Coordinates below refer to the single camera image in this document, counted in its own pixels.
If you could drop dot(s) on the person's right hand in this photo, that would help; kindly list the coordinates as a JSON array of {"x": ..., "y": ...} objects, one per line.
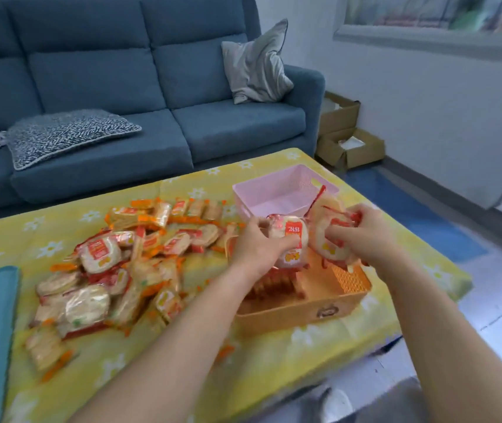
[{"x": 365, "y": 237}]

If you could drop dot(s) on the person's left hand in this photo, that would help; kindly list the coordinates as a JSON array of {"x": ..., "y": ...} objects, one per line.
[{"x": 255, "y": 255}]

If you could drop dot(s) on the round snack packet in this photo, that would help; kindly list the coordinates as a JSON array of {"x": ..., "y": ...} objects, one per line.
[
  {"x": 321, "y": 215},
  {"x": 290, "y": 231}
]

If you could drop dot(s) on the pink plastic basket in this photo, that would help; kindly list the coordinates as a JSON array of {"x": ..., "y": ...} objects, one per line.
[{"x": 277, "y": 198}]

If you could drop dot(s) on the orange plastic basket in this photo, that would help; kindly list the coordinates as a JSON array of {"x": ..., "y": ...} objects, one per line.
[{"x": 286, "y": 319}]

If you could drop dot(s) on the pile of snack packets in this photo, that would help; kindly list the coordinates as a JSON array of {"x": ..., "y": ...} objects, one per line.
[{"x": 99, "y": 255}]

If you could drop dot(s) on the person's left forearm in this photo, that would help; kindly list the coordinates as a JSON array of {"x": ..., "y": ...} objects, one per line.
[{"x": 167, "y": 361}]

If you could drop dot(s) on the person's right forearm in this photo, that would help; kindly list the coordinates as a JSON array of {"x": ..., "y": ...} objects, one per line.
[{"x": 431, "y": 339}]

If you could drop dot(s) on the blue rug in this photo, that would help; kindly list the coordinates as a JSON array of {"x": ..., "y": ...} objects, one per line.
[{"x": 418, "y": 215}]

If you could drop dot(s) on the low open cardboard box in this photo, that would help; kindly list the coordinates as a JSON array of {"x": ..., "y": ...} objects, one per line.
[{"x": 365, "y": 156}]

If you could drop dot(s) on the white packing paper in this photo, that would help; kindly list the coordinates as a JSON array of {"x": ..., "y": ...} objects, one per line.
[{"x": 352, "y": 143}]

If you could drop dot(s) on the yellow floral tablecloth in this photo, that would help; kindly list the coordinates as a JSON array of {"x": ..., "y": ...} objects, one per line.
[{"x": 277, "y": 370}]

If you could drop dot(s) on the tall cardboard box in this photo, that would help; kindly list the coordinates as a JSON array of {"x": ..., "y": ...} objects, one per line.
[{"x": 339, "y": 118}]

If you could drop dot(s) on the grey trousers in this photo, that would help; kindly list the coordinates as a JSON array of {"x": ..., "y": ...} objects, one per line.
[{"x": 392, "y": 405}]

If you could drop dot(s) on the white shoe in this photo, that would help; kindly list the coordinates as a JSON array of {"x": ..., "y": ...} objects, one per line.
[{"x": 334, "y": 407}]

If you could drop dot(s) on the grey cushion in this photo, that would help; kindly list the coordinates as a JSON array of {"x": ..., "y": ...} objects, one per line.
[{"x": 257, "y": 70}]

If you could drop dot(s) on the black white patterned cushion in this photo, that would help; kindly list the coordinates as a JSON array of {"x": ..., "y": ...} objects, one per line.
[{"x": 66, "y": 134}]

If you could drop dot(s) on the blue fabric sofa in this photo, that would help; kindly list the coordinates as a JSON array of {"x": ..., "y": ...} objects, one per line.
[{"x": 96, "y": 79}]

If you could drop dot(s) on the grey window frame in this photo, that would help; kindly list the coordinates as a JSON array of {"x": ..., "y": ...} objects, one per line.
[{"x": 431, "y": 39}]

